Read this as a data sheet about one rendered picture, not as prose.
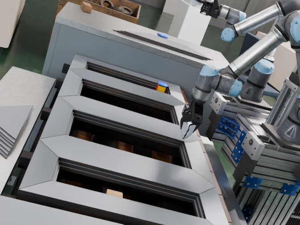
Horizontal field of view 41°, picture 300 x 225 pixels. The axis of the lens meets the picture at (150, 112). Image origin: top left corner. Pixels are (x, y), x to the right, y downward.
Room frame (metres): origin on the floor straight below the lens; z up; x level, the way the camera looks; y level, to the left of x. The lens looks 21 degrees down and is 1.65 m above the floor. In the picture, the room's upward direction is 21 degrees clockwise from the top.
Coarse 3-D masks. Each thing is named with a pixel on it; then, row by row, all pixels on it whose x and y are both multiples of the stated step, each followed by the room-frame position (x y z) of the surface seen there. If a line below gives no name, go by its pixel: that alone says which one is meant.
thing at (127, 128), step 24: (120, 72) 2.53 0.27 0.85; (120, 96) 2.19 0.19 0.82; (72, 120) 1.66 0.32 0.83; (96, 120) 1.74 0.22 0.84; (168, 144) 1.80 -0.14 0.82; (72, 168) 1.29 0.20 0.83; (96, 168) 1.31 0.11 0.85; (24, 192) 1.03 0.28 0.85; (168, 192) 1.36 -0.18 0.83; (192, 192) 1.39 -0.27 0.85; (96, 216) 1.08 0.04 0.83; (120, 216) 1.09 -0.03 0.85
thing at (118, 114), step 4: (112, 108) 1.90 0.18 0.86; (116, 108) 1.91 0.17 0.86; (120, 108) 1.93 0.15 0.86; (112, 112) 1.85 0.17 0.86; (116, 112) 1.86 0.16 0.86; (120, 112) 1.88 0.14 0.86; (124, 112) 1.90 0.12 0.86; (112, 116) 1.81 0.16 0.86; (116, 116) 1.82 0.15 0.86; (120, 116) 1.84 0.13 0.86; (124, 116) 1.86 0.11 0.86; (112, 120) 1.76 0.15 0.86; (116, 120) 1.78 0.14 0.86; (120, 120) 1.79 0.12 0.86; (124, 120) 1.81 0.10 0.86
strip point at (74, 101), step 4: (68, 96) 1.84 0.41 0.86; (72, 96) 1.86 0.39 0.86; (76, 96) 1.88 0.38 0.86; (80, 96) 1.90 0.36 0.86; (68, 100) 1.79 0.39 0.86; (72, 100) 1.81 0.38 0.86; (76, 100) 1.83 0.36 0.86; (72, 104) 1.77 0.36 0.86; (76, 104) 1.78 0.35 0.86; (76, 108) 1.74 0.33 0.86
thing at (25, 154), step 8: (24, 152) 1.36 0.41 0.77; (24, 160) 1.33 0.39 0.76; (24, 168) 1.33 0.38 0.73; (64, 176) 1.36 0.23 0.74; (72, 176) 1.36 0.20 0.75; (80, 176) 1.37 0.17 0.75; (88, 176) 1.37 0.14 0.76; (88, 184) 1.38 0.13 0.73; (96, 184) 1.38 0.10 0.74; (128, 192) 1.41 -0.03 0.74; (136, 192) 1.41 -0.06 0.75; (144, 192) 1.42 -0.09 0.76; (152, 200) 1.43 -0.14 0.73; (184, 208) 1.46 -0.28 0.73; (192, 208) 1.46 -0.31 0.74
